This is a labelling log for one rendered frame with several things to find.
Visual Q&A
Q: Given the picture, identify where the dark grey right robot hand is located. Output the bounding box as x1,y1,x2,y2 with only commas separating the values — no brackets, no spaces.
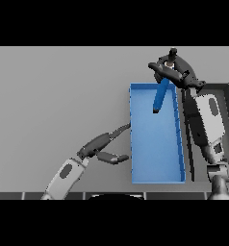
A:
147,54,207,92

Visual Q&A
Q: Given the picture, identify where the blue bin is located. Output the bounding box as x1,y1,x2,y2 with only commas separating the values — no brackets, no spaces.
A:
129,82,187,185

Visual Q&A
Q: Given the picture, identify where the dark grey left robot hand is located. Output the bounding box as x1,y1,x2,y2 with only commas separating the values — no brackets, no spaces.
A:
76,122,132,165

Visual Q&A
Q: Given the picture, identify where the blue pipe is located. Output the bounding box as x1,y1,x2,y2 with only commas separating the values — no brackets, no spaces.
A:
152,47,178,114

